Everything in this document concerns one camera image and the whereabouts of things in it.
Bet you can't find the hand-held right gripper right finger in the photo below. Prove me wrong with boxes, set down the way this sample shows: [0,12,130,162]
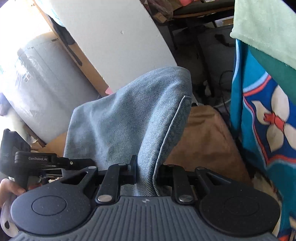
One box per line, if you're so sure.
[159,164,229,205]

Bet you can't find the black office chair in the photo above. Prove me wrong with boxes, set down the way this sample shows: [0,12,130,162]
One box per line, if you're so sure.
[166,0,236,98]

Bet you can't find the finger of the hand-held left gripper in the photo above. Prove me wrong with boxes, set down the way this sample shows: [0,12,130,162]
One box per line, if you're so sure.
[55,157,94,171]
[39,169,63,179]

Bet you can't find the blue patterned blanket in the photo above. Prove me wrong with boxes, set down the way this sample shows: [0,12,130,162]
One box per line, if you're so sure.
[230,38,296,241]

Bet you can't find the green towel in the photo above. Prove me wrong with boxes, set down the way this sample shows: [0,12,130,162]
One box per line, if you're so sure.
[230,0,296,98]

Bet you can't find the brown folded garment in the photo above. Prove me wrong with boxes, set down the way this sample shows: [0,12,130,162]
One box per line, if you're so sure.
[165,105,252,186]

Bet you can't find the light blue jeans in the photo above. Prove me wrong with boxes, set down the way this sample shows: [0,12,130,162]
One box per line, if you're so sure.
[63,66,192,197]

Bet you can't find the black hanging strap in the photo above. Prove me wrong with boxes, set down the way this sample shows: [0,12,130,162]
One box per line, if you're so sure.
[50,16,83,67]

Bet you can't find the grey plastic wrapped panel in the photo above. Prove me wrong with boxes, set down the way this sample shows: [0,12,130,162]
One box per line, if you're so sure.
[5,32,101,144]

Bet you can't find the tall cardboard panel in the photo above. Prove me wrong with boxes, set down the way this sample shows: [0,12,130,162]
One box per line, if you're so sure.
[33,0,111,96]

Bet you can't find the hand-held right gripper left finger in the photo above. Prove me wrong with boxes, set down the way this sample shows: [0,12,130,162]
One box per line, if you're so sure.
[60,155,138,205]

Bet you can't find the dark hanging garment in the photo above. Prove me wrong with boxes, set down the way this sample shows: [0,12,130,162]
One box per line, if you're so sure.
[142,0,181,24]

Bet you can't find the person's left hand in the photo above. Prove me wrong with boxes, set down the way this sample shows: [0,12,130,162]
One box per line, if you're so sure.
[0,178,43,209]

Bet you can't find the black cabinet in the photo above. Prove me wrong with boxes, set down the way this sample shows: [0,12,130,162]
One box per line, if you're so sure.
[196,25,236,95]

